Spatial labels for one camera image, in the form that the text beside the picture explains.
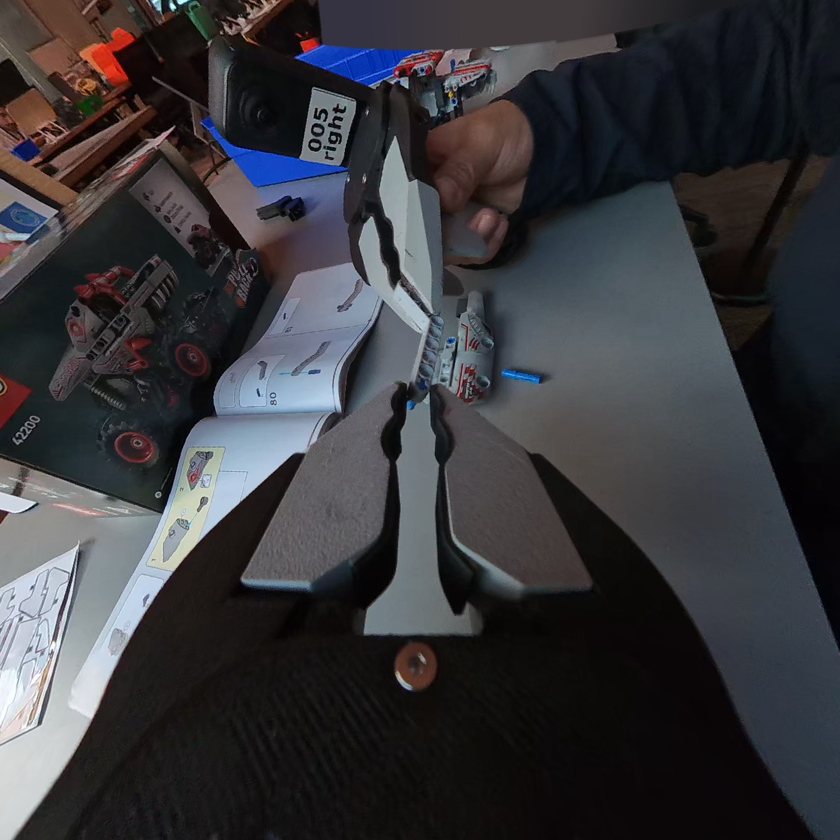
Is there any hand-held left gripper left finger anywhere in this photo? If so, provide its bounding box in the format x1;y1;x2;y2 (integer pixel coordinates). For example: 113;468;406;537
240;381;406;593

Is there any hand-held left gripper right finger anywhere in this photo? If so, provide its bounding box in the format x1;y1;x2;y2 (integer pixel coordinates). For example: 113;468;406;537
428;385;593;613

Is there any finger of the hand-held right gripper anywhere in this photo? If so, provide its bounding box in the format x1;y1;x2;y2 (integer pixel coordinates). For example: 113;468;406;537
380;138;444;334
351;210;403;291

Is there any grey angled toy beam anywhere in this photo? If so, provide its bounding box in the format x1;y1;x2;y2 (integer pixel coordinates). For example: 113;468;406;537
408;314;448;401

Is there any person's right forearm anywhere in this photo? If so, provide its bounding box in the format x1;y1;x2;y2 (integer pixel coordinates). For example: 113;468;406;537
498;7;840;217

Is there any toy truck set box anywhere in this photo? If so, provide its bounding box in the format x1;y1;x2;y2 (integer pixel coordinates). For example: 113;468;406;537
0;147;274;520

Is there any person's right hand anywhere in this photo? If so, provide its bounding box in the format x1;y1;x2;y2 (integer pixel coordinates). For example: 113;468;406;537
426;100;537;250

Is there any blue plastic bin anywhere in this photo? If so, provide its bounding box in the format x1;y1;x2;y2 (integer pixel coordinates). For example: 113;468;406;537
200;44;424;177

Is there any grey red-stickered toy panel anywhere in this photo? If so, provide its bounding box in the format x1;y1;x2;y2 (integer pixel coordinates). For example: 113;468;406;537
441;291;496;404

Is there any open instruction booklet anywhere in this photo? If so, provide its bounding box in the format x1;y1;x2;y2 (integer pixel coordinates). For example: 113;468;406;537
68;263;386;720

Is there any partly built toy truck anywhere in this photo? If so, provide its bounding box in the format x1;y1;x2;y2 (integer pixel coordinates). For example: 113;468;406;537
393;47;497;120

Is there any orange storage bin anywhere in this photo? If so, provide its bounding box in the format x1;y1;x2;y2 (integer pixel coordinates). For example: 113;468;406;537
77;28;137;87

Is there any white printed box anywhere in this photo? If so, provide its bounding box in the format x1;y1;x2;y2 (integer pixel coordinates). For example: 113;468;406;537
0;175;63;280

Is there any sticker sheet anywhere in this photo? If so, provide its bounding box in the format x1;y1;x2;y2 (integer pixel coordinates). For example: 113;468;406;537
0;543;81;747

